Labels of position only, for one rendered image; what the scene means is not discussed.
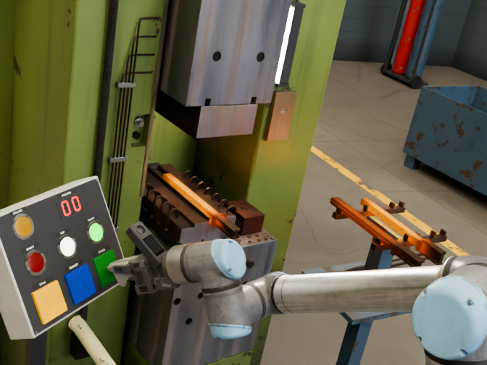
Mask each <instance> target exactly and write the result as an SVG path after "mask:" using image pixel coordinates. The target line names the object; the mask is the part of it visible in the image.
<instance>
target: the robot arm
mask: <svg viewBox="0 0 487 365"><path fill-rule="evenodd" d="M125 233H126V235H127V236H128V237H129V238H130V239H131V240H132V241H133V243H134V244H135V245H136V246H137V247H138V249H139V250H140V251H141V254H138V255H135V256H129V257H127V258H124V259H120V260H117V261H113V262H112V263H110V265H109V266H108V267H107V270H108V271H111V272H113V274H114V276H115V277H116V279H117V281H118V283H119V284H120V286H122V287H125V286H126V282H127V278H128V279H129V280H130V281H134V280H135V283H136V285H135V286H134V287H135V289H136V293H137V295H140V294H147V293H155V292H156V291H157V290H166V289H174V288H179V287H180V286H181V285H182V284H188V283H197V282H200V283H201V289H202V294H203V297H204V303H205V307H206V311H207V317H208V321H209V324H208V325H209V327H210V330H211V333H212V336H213V337H214V338H216V339H220V340H228V339H234V338H238V337H243V336H246V335H248V334H250V333H251V329H252V327H251V325H250V324H253V323H255V322H257V321H259V320H260V319H263V318H265V317H267V316H269V315H272V314H292V313H339V312H412V326H413V330H414V332H415V335H416V337H418V338H419V339H420V341H421V342H420V344H421V345H422V347H424V354H425V365H487V257H485V256H473V255H467V256H452V257H449V258H448V259H447V260H446V261H445V263H444V265H439V266H428V267H407V268H395V269H374V270H363V271H352V272H331V273H319V274H298V275H288V274H286V273H283V272H271V273H268V274H266V275H265V276H263V277H260V278H258V279H255V280H252V281H251V282H248V283H245V284H243V285H242V284H241V278H242V277H243V275H244V273H245V271H246V257H245V253H244V251H243V249H242V247H241V246H240V245H239V244H238V243H237V242H236V241H234V240H232V239H216V240H211V241H206V242H200V243H189V244H183V245H178V246H173V247H172V248H171V249H170V250H169V251H166V250H165V249H164V247H163V246H162V245H161V244H160V243H159V241H158V240H157V239H156V238H155V237H154V236H153V235H152V233H151V232H150V231H149V230H148V229H147V227H146V226H145V225H144V224H143V222H141V221H139V222H136V223H135V224H134V225H132V226H130V227H129V228H128V229H127V230H126V231H125ZM143 291H148V292H143ZM141 292H142V293H141Z"/></svg>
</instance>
